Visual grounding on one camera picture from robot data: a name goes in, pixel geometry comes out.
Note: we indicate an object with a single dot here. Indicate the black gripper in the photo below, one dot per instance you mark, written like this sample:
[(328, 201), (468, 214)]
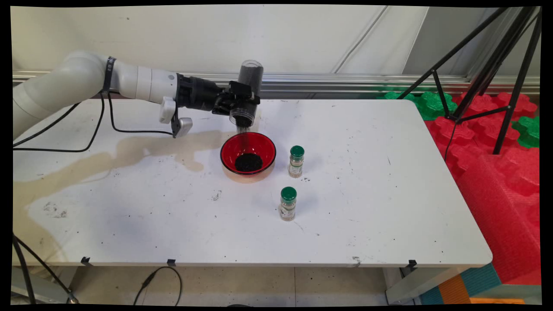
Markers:
[(198, 93)]

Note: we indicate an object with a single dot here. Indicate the clear jar with black granules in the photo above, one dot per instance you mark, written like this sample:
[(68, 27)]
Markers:
[(250, 73)]

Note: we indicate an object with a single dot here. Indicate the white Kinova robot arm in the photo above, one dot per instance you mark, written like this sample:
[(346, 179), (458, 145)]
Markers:
[(65, 82)]

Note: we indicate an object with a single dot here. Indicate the red bowl with black rim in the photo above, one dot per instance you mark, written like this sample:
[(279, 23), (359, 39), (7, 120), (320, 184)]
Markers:
[(263, 149)]

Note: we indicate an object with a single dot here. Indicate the black granules pile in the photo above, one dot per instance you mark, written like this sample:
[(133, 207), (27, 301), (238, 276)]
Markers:
[(248, 163)]

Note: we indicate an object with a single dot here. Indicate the green-capped spice bottle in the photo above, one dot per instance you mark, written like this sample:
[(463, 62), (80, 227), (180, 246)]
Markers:
[(288, 203), (296, 162)]

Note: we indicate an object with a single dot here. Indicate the green foam puzzle piece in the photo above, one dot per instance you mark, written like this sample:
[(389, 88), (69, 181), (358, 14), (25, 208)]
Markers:
[(397, 96), (527, 131), (432, 106)]

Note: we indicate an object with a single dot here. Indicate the red foam puzzle pile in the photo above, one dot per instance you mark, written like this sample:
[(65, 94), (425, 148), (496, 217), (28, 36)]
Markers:
[(471, 138)]

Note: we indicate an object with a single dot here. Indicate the black tripod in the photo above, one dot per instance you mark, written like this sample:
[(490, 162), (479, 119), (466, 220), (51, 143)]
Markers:
[(492, 65)]

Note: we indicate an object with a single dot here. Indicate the grey table leg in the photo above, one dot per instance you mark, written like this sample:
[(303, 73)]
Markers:
[(47, 290), (414, 287)]

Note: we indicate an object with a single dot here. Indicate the orange foam tile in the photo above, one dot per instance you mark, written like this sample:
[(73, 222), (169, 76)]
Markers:
[(453, 290)]

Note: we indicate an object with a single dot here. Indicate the teal foam tile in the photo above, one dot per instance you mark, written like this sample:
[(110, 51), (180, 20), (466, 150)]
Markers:
[(481, 280)]

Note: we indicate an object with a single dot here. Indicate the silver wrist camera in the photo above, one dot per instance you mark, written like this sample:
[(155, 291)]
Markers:
[(183, 126)]

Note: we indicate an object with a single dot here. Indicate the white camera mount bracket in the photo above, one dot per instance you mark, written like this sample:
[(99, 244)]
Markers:
[(167, 110)]

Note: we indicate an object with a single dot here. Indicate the aluminium rail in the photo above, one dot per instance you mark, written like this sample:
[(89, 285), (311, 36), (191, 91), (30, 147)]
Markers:
[(345, 84)]

